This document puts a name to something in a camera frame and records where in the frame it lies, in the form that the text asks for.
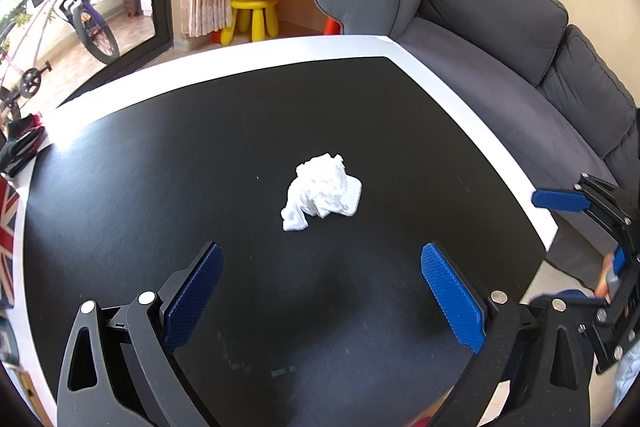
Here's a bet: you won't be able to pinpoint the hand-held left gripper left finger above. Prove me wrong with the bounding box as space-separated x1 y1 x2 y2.
56 242 224 427

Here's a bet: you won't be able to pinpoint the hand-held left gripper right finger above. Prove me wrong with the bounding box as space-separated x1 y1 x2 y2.
420 242 594 427

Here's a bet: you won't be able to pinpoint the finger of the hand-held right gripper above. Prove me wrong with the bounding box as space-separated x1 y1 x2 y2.
580 248 640 374
531 173 640 253

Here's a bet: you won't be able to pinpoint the white tissue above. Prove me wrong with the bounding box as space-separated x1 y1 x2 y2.
281 152 363 233

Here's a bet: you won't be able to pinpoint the grey sofa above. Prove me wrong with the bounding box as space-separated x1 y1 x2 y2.
314 0 640 288

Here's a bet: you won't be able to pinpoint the flag print box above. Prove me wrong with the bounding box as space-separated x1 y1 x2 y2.
0 177 21 308

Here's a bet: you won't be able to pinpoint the white bicycle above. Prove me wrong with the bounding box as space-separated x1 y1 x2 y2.
0 0 122 122

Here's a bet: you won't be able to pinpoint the yellow plastic stool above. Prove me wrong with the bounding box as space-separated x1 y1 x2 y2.
220 0 281 46

